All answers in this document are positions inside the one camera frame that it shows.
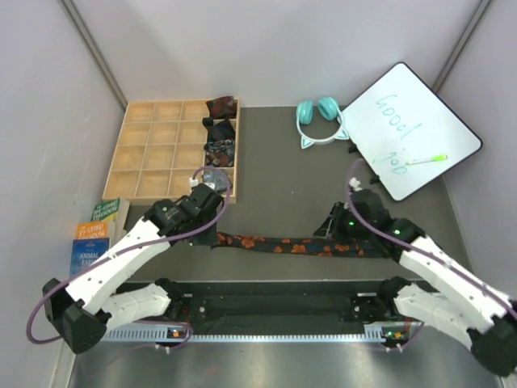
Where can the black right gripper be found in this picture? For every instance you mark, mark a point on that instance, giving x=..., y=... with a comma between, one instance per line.
x=332, y=225

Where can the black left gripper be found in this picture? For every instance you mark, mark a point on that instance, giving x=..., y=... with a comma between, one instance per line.
x=208, y=240

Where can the black orange floral tie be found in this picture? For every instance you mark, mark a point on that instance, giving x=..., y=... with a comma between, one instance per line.
x=315, y=246

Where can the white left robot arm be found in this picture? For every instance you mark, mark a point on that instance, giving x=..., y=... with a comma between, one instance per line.
x=84, y=308

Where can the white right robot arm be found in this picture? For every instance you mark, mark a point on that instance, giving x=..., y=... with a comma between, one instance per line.
x=463, y=307

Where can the grey blue rolled tie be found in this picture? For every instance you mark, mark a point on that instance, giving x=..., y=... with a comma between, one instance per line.
x=218, y=181

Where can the multicolour paisley rolled tie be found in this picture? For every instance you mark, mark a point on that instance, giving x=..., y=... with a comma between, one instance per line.
x=220, y=154

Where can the wooden compartment tray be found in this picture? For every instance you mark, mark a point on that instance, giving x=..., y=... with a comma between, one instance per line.
x=160, y=146

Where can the dark blue rolled tie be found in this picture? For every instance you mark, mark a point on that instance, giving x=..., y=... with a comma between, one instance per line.
x=221, y=130

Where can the green paperback book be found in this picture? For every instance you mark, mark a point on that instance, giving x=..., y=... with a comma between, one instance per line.
x=111, y=210

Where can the dark red rolled tie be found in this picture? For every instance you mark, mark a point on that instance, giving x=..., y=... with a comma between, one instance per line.
x=224, y=107

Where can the orange paperback book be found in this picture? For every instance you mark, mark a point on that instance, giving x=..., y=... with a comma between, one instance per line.
x=96, y=229

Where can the teal cat ear headphones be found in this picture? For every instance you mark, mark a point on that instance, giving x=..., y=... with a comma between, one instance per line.
x=326, y=110

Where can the white dry erase board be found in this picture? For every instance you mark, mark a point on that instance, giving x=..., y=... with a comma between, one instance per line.
x=399, y=118

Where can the blue Animal Farm book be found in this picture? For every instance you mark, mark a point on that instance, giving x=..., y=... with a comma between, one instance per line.
x=85, y=252

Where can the green marker pen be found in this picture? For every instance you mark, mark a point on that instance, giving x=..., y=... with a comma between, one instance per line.
x=435, y=158

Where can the slotted cable duct rail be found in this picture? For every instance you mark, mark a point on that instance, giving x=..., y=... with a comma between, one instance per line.
x=138, y=333

